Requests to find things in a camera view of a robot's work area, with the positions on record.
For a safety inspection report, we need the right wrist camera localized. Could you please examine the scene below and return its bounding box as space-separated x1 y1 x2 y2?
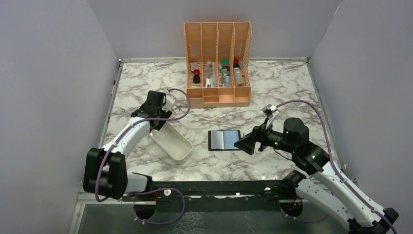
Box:
262 104 278 129

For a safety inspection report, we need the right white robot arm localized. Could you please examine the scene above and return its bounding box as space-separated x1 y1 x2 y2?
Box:
234 117 398 234

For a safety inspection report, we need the orange desk organizer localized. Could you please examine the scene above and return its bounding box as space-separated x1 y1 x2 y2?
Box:
184 21 252 108

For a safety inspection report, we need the black leather card holder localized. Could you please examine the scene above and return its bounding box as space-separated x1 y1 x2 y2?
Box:
207 130 241 151

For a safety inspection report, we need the black round item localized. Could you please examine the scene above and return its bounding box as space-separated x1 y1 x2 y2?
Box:
192 75 201 84

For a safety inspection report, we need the green cap item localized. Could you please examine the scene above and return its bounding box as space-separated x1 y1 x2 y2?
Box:
221 59 229 66

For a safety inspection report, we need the white plastic tray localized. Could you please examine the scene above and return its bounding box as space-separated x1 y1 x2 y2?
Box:
149 122 193 164

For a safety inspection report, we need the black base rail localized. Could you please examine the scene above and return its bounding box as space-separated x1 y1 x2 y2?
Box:
121 180 304 216

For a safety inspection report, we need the grey stapler box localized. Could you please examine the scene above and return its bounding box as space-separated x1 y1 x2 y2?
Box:
233 67 244 87

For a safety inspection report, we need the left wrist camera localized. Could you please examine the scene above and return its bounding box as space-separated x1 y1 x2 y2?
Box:
162 91 176 112

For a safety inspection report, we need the red cap bottle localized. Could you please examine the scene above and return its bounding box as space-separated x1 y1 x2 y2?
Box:
233 58 240 68

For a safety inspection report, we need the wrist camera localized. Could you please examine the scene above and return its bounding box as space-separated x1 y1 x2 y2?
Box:
162 91 176 112
262 104 278 129

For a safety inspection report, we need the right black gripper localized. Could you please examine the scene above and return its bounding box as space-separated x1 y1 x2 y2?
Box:
234 117 297 155

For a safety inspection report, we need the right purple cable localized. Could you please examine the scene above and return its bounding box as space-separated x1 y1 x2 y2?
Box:
272 99 399 234

